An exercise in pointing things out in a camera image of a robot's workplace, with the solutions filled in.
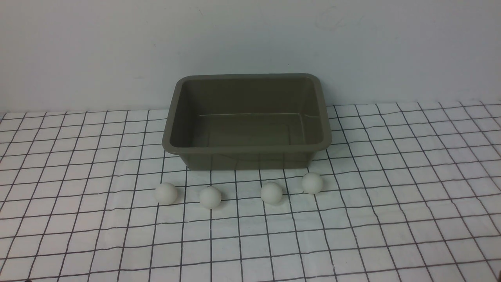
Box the olive green plastic bin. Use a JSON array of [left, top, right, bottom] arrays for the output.
[[162, 73, 332, 171]]

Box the white checkered tablecloth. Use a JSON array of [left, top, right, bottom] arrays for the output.
[[0, 100, 501, 282]]

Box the white ping-pong ball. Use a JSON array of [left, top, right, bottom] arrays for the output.
[[261, 182, 283, 205], [199, 186, 222, 209], [302, 172, 324, 195], [154, 183, 178, 205]]

